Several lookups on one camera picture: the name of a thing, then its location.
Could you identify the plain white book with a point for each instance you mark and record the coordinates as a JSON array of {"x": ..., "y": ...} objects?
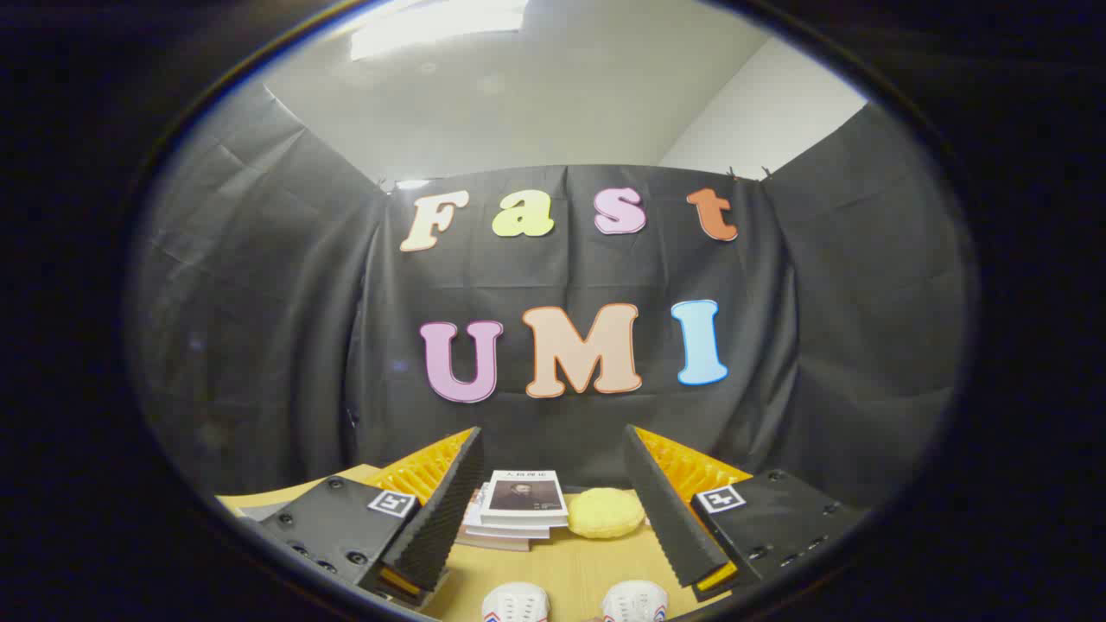
[{"x": 510, "y": 532}]

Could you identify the white canvas shoe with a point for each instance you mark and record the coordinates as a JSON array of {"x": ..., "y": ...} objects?
[
  {"x": 516, "y": 603},
  {"x": 635, "y": 601}
]

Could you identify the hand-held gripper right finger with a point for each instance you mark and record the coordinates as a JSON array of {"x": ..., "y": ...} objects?
[{"x": 661, "y": 510}]

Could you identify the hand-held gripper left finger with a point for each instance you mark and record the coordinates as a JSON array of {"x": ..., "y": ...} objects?
[{"x": 445, "y": 510}]

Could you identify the black backdrop cloth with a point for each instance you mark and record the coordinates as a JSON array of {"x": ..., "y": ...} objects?
[{"x": 259, "y": 345}]

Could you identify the yellow round plush cushion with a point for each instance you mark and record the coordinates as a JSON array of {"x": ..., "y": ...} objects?
[{"x": 605, "y": 514}]

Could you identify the brown-edged book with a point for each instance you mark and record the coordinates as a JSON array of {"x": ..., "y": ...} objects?
[{"x": 492, "y": 544}]

